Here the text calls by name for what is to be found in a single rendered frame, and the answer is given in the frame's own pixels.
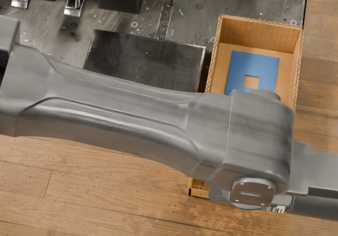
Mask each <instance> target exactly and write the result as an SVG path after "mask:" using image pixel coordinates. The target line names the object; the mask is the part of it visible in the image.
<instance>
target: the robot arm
mask: <svg viewBox="0 0 338 236"><path fill-rule="evenodd" d="M20 26H21V21H20V20H18V19H15V18H11V17H7V16H3V15H0V134H1V135H6V136H10V137H20V136H36V137H49V138H58V139H65V140H70V141H76V142H80V143H85V144H89V145H93V146H98V147H102V148H106V149H111V150H115V151H119V152H124V153H128V154H132V155H136V156H140V157H143V158H146V159H149V160H152V161H155V162H158V163H161V164H163V165H166V166H168V167H171V168H173V169H175V170H177V171H180V172H182V173H184V174H185V175H186V176H187V177H190V178H194V179H198V180H202V181H205V182H204V185H205V186H209V187H210V188H209V194H208V197H209V199H210V200H211V201H215V202H220V203H225V204H230V205H233V206H235V207H237V208H239V209H242V210H260V211H264V210H266V208H267V207H268V208H269V207H273V208H276V207H277V206H278V205H279V206H286V207H287V213H288V214H294V215H301V216H308V217H315V218H323V219H330V220H337V221H338V153H333V152H325V151H317V150H310V147H311V143H310V142H305V141H297V140H293V135H294V119H295V113H294V111H293V109H292V108H291V107H290V106H289V105H287V104H285V103H283V102H281V98H280V96H279V95H278V94H276V93H275V92H272V91H269V90H262V89H258V90H252V91H249V92H243V91H239V90H235V89H233V90H232V91H231V93H230V94H229V95H228V96H227V95H223V94H219V93H215V92H208V93H191V92H181V91H173V90H167V89H161V88H156V87H152V86H148V85H144V84H140V83H136V82H132V81H128V80H123V79H120V78H116V77H112V76H108V75H104V74H100V73H96V72H92V71H89V70H86V69H82V68H79V67H76V66H73V65H70V64H68V63H65V62H62V61H60V60H58V59H55V58H53V57H51V56H48V55H46V54H44V53H42V52H40V51H39V50H38V49H37V48H35V47H31V46H27V45H23V44H20Z"/></svg>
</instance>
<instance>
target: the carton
mask: <svg viewBox="0 0 338 236"><path fill-rule="evenodd" d="M304 28H305V27H301V26H294V25H288V24H281V23H275V22H268V21H262V20H255V19H249V18H242V17H236V16H229V15H223V14H220V15H219V20H218V26H217V31H216V36H215V41H214V47H213V52H212V57H211V62H210V68H209V73H208V78H207V84H206V89H205V93H208V92H215V93H219V94H223V95H224V94H225V88H226V83H227V77H228V71H229V66H230V60H231V55H232V51H233V50H235V51H241V52H247V53H253V54H259V55H265V56H272V57H278V58H279V65H278V72H277V79H276V87H275V93H276V94H278V95H279V96H280V98H281V102H283V103H285V104H287V105H289V106H290V107H291V108H292V109H293V111H294V112H295V107H296V99H297V90H298V81H299V72H300V63H301V54H302V46H303V37H304ZM258 83H259V78H257V77H251V76H245V79H244V85H243V86H244V87H247V88H253V89H258ZM204 182H205V181H202V180H198V179H194V178H190V177H189V184H188V196H193V197H198V198H204V199H209V197H208V194H209V188H210V187H209V186H205V185H204ZM285 208H286V206H279V205H278V206H277V207H276V208H273V207H269V208H268V207H267V208H266V210H267V211H273V212H278V213H284V210H285Z"/></svg>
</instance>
